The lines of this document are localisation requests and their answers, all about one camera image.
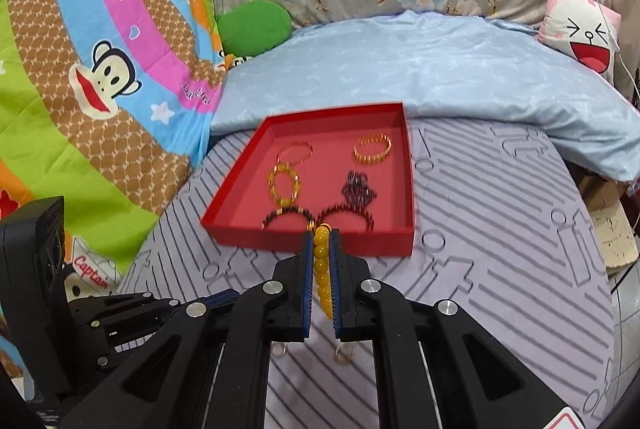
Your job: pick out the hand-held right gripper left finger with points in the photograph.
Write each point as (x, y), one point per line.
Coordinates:
(305, 279)

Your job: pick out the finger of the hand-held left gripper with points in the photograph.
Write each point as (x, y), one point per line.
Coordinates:
(135, 297)
(150, 316)

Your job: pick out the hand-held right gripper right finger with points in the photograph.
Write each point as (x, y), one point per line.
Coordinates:
(336, 279)

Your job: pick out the red cardboard box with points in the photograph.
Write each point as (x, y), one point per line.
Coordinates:
(325, 159)

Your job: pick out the thin gold bangle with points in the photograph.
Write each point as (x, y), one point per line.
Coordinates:
(287, 149)

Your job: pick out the gold earring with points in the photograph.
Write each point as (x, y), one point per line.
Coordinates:
(345, 355)

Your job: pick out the colourful cartoon monkey blanket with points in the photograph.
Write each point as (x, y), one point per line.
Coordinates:
(100, 134)

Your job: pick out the grey striped bed sheet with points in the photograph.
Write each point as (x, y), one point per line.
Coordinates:
(500, 234)

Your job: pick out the light blue pillow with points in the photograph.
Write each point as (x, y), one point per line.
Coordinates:
(425, 69)

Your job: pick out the green plush toy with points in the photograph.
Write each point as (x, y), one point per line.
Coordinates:
(255, 29)

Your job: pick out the beige speckled box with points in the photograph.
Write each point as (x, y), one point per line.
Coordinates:
(617, 234)

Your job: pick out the pink bunny face cushion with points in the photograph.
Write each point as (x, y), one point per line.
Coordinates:
(580, 29)

